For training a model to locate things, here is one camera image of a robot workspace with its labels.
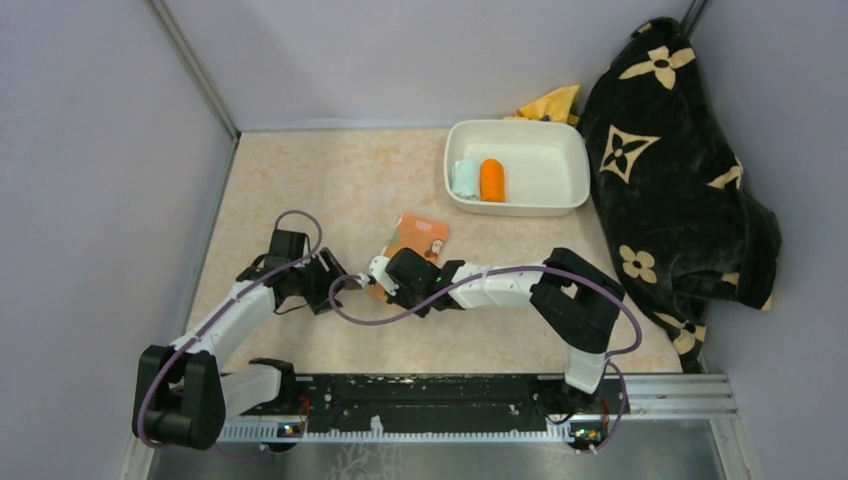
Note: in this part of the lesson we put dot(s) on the orange polka dot towel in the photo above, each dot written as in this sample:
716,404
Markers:
423,235

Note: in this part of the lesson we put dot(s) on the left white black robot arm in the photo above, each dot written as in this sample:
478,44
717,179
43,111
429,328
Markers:
183,397

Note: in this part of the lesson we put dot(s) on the yellow towel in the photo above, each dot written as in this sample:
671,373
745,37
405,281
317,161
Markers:
559,106

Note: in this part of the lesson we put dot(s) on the black floral blanket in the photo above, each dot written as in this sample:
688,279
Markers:
668,190

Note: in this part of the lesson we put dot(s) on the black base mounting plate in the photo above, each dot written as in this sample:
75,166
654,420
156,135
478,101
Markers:
439,403

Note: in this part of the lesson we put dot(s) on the plain bright orange towel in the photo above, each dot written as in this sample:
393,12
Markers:
492,181

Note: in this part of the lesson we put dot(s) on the white plastic bin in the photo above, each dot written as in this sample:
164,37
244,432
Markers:
546,166

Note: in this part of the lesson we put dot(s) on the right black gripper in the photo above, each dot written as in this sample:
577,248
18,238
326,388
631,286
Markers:
399,298

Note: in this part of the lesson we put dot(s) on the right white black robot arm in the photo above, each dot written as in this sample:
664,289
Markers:
577,300

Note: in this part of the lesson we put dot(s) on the light mint green towel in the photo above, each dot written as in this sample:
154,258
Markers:
465,179

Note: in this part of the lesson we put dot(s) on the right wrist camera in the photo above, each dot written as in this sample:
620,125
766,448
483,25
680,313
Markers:
377,274

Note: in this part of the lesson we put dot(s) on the aluminium frame rail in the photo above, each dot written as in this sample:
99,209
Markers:
677,398

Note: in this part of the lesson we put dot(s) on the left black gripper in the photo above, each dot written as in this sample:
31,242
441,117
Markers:
321,301

